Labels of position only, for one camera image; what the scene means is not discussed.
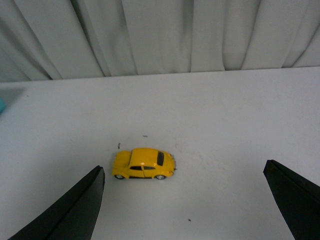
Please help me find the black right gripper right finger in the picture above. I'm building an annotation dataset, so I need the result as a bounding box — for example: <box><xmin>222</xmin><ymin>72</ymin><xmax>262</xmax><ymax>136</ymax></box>
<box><xmin>263</xmin><ymin>159</ymin><xmax>320</xmax><ymax>240</ymax></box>

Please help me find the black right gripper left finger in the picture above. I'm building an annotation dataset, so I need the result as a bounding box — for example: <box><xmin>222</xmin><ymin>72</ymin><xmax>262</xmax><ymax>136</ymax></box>
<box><xmin>10</xmin><ymin>165</ymin><xmax>105</xmax><ymax>240</ymax></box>

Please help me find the white pleated curtain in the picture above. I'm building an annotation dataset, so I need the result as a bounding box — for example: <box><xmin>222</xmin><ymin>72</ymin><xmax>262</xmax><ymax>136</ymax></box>
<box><xmin>0</xmin><ymin>0</ymin><xmax>320</xmax><ymax>82</ymax></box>

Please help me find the yellow beetle toy car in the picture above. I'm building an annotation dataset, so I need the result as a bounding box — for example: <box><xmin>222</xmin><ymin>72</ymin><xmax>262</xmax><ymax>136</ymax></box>
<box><xmin>112</xmin><ymin>148</ymin><xmax>176</xmax><ymax>180</ymax></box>

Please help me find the teal object at table edge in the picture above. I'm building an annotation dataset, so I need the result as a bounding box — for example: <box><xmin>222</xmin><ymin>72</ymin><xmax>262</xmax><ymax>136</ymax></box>
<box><xmin>0</xmin><ymin>98</ymin><xmax>6</xmax><ymax>114</ymax></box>

